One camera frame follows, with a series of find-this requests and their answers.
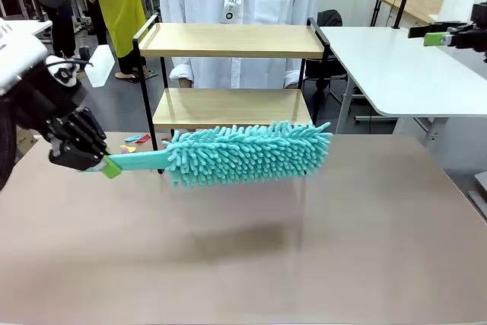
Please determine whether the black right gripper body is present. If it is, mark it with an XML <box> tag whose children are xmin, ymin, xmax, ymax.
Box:
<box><xmin>447</xmin><ymin>3</ymin><xmax>487</xmax><ymax>54</ymax></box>

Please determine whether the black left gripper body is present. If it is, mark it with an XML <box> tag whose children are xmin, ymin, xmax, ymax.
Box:
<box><xmin>0</xmin><ymin>62</ymin><xmax>89</xmax><ymax>142</ymax></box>

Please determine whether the teal microfiber duster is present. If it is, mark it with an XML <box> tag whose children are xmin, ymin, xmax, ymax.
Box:
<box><xmin>104</xmin><ymin>120</ymin><xmax>334</xmax><ymax>190</ymax></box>

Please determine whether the wooden background table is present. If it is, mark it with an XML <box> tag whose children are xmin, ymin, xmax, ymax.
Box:
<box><xmin>376</xmin><ymin>0</ymin><xmax>445</xmax><ymax>29</ymax></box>

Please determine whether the white table with rounded corner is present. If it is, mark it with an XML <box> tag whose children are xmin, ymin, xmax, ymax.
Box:
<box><xmin>317</xmin><ymin>26</ymin><xmax>487</xmax><ymax>147</ymax></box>

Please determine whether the cardboard box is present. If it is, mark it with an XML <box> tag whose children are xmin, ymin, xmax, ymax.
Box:
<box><xmin>14</xmin><ymin>126</ymin><xmax>38</xmax><ymax>153</ymax></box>

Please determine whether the translucent white plastic piece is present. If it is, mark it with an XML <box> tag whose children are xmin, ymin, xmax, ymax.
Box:
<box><xmin>84</xmin><ymin>43</ymin><xmax>116</xmax><ymax>88</ymax></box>

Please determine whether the white background table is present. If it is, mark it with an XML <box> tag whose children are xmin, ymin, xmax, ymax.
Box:
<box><xmin>0</xmin><ymin>19</ymin><xmax>53</xmax><ymax>37</ymax></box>

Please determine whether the black chair back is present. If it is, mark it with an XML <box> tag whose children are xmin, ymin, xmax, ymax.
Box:
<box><xmin>314</xmin><ymin>9</ymin><xmax>344</xmax><ymax>29</ymax></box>

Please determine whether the person with yellow apron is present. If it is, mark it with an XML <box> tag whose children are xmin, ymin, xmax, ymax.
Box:
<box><xmin>70</xmin><ymin>0</ymin><xmax>149</xmax><ymax>82</ymax></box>

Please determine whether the white name badge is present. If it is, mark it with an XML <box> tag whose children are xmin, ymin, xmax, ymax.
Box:
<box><xmin>220</xmin><ymin>0</ymin><xmax>244</xmax><ymax>24</ymax></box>

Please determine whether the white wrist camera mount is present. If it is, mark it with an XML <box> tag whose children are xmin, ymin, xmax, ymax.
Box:
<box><xmin>45</xmin><ymin>56</ymin><xmax>94</xmax><ymax>88</ymax></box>

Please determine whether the black cable bundle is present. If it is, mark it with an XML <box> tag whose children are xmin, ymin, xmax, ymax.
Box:
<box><xmin>0</xmin><ymin>111</ymin><xmax>19</xmax><ymax>192</ymax></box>

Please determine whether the grey metal mount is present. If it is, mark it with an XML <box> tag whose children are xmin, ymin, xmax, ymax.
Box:
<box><xmin>466</xmin><ymin>170</ymin><xmax>487</xmax><ymax>224</ymax></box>

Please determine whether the black frame wooden shelf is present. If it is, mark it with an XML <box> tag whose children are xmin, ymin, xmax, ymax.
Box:
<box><xmin>132</xmin><ymin>15</ymin><xmax>330</xmax><ymax>176</ymax></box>

